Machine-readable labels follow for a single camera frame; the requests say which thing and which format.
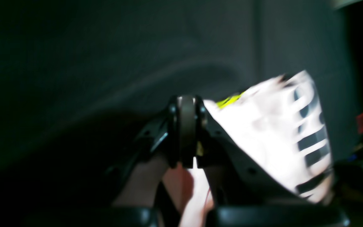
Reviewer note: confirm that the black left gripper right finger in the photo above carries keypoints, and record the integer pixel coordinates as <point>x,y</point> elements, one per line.
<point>244,194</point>

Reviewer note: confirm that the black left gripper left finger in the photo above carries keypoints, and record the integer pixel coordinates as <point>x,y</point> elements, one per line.
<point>108,177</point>

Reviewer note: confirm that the light pink T-shirt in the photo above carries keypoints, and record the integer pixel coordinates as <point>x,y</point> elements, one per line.
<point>277,123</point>

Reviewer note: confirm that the black table cloth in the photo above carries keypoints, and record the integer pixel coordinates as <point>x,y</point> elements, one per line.
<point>62,61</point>

